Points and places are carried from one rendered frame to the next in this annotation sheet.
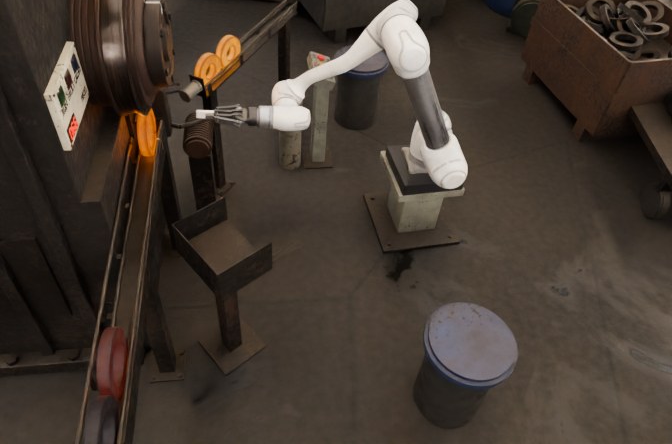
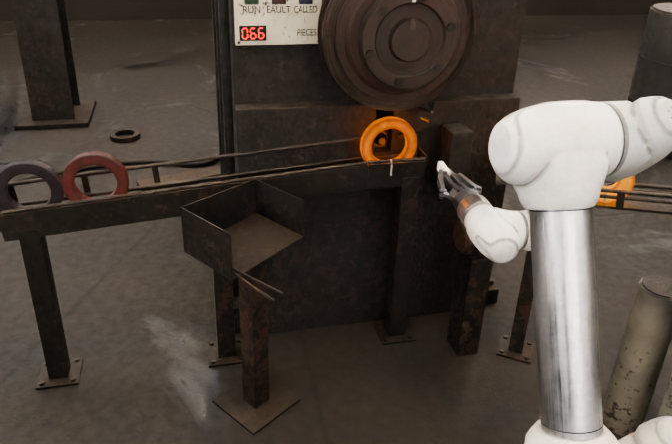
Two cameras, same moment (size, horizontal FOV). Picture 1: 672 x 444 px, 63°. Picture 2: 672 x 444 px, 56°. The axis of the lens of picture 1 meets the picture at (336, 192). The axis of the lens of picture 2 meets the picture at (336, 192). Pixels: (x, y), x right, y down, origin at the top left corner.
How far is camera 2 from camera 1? 1.84 m
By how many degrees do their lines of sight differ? 70
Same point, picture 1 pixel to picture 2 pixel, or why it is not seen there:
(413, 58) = (499, 143)
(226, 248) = (257, 242)
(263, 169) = not seen: hidden behind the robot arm
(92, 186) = (255, 105)
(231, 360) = (231, 402)
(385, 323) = not seen: outside the picture
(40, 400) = (194, 283)
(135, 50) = (349, 11)
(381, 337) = not seen: outside the picture
